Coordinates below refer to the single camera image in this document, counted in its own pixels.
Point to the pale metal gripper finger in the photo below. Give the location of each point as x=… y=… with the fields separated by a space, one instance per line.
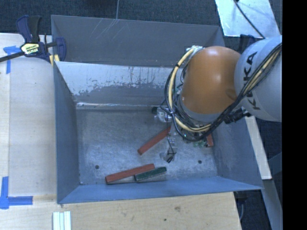
x=165 y=155
x=173 y=152

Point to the red-brown flat block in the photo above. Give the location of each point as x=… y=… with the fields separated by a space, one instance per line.
x=153 y=141
x=127 y=174

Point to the grey metal bin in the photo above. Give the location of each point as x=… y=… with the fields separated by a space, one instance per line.
x=115 y=138

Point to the dark green flat block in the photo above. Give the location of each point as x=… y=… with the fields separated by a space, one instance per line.
x=151 y=173

